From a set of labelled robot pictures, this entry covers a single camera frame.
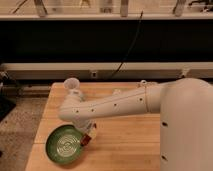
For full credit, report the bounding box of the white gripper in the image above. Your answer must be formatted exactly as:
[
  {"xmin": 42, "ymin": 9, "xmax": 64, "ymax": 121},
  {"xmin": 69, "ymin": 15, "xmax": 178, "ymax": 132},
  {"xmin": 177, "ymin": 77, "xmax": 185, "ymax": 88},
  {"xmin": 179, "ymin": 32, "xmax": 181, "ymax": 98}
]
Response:
[{"xmin": 78, "ymin": 120, "xmax": 98, "ymax": 139}]

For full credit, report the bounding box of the red pepper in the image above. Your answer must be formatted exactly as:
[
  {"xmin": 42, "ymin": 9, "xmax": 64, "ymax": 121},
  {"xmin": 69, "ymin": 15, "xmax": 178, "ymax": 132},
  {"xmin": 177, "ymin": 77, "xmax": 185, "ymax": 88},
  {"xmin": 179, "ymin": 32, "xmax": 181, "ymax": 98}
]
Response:
[{"xmin": 80, "ymin": 134, "xmax": 91, "ymax": 146}]

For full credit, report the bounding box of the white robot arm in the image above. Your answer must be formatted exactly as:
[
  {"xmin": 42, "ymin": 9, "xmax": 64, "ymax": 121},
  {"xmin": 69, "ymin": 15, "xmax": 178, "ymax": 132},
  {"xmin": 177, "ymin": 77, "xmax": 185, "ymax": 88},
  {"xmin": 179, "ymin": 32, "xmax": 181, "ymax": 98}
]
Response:
[{"xmin": 59, "ymin": 78, "xmax": 213, "ymax": 171}]

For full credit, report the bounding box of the green ceramic bowl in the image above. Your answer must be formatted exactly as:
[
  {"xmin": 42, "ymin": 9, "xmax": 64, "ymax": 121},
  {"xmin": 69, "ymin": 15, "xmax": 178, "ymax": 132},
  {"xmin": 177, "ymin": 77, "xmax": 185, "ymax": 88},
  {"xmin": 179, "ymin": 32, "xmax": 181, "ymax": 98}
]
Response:
[{"xmin": 45, "ymin": 124, "xmax": 83, "ymax": 165}]

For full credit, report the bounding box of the small white box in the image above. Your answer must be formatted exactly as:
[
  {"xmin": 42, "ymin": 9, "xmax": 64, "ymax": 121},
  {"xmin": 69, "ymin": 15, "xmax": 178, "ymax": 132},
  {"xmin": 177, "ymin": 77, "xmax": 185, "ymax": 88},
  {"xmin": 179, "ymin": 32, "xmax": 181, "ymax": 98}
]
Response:
[{"xmin": 113, "ymin": 89, "xmax": 122, "ymax": 95}]

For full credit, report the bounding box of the translucent plastic cup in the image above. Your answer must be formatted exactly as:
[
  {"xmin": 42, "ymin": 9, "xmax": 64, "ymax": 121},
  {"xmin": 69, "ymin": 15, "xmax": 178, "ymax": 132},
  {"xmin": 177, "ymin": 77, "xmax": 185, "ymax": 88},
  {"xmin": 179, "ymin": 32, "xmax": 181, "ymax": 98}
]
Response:
[{"xmin": 63, "ymin": 78, "xmax": 80, "ymax": 92}]

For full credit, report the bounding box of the clear glass bottle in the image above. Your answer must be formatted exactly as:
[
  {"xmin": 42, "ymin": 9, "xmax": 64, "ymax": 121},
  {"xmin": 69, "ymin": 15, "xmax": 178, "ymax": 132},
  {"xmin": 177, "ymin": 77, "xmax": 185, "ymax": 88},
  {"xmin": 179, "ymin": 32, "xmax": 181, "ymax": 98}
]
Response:
[{"xmin": 138, "ymin": 80, "xmax": 148, "ymax": 87}]

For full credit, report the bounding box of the white wall outlet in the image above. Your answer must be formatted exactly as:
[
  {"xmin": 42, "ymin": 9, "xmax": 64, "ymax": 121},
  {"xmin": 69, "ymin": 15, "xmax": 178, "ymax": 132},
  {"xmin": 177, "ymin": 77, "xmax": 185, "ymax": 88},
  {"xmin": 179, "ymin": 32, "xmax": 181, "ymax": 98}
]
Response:
[{"xmin": 91, "ymin": 71, "xmax": 98, "ymax": 79}]

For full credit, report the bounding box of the black hanging cable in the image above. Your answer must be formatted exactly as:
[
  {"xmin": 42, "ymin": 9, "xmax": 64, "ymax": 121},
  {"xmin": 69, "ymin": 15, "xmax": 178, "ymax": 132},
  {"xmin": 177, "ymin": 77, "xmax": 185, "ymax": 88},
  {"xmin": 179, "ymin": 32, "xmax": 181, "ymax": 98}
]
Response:
[{"xmin": 105, "ymin": 9, "xmax": 145, "ymax": 81}]

